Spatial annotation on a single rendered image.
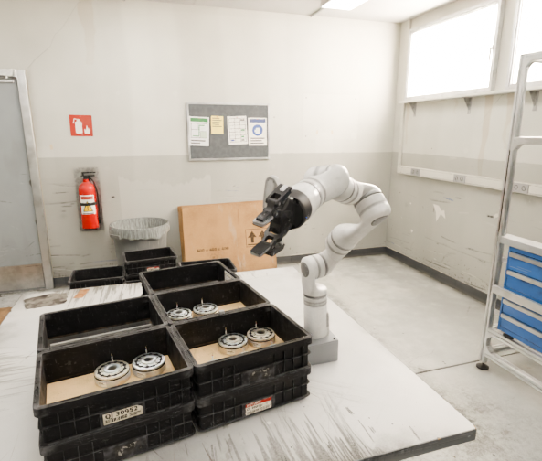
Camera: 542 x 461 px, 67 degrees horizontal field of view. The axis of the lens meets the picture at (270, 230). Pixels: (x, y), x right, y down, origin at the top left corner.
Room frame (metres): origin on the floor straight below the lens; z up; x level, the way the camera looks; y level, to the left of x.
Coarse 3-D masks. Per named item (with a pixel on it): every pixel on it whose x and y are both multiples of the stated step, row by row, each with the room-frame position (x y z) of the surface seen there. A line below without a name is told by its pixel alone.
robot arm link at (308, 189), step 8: (272, 176) 0.84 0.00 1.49; (272, 184) 0.83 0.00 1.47; (296, 184) 0.84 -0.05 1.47; (304, 184) 0.84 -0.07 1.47; (264, 192) 0.85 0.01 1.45; (304, 192) 0.80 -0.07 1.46; (312, 192) 0.82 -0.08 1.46; (264, 200) 0.85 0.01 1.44; (312, 200) 0.80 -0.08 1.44; (320, 200) 0.84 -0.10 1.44; (312, 208) 0.80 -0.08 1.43
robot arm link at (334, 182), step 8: (328, 168) 0.93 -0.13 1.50; (336, 168) 0.92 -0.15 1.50; (344, 168) 0.94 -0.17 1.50; (312, 176) 0.89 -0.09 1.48; (320, 176) 0.89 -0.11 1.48; (328, 176) 0.89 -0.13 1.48; (336, 176) 0.91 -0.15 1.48; (344, 176) 0.93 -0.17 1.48; (312, 184) 0.85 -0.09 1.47; (320, 184) 0.86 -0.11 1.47; (328, 184) 0.88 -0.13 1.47; (336, 184) 0.91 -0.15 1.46; (344, 184) 0.92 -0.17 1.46; (320, 192) 0.85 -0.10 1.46; (328, 192) 0.88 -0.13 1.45; (336, 192) 0.91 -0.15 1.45; (328, 200) 0.90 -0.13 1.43
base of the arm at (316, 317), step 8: (304, 296) 1.47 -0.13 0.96; (304, 304) 1.47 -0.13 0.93; (312, 304) 1.45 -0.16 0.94; (320, 304) 1.45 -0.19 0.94; (304, 312) 1.48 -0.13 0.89; (312, 312) 1.45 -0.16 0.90; (320, 312) 1.45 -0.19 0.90; (328, 312) 1.48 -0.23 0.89; (304, 320) 1.48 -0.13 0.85; (312, 320) 1.45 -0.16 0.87; (320, 320) 1.45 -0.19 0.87; (328, 320) 1.48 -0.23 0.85; (304, 328) 1.49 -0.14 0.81; (312, 328) 1.46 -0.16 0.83; (320, 328) 1.45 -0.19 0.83; (328, 328) 1.48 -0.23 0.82; (312, 336) 1.46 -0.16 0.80; (320, 336) 1.46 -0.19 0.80
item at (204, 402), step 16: (256, 384) 1.12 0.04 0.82; (272, 384) 1.14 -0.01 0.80; (288, 384) 1.18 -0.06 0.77; (304, 384) 1.20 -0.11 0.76; (208, 400) 1.05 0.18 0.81; (224, 400) 1.07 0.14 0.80; (240, 400) 1.10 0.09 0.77; (256, 400) 1.12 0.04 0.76; (272, 400) 1.15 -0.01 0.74; (288, 400) 1.18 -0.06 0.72; (208, 416) 1.06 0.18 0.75; (224, 416) 1.07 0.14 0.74; (240, 416) 1.10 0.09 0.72
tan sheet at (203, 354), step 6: (246, 336) 1.40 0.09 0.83; (276, 336) 1.40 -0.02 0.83; (276, 342) 1.35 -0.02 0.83; (192, 348) 1.31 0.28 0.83; (198, 348) 1.31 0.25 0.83; (204, 348) 1.31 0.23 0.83; (210, 348) 1.31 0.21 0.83; (216, 348) 1.31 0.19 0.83; (252, 348) 1.31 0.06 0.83; (192, 354) 1.27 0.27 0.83; (198, 354) 1.27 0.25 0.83; (204, 354) 1.27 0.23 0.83; (210, 354) 1.27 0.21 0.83; (216, 354) 1.27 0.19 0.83; (222, 354) 1.27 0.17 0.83; (198, 360) 1.23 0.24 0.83; (204, 360) 1.23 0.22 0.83
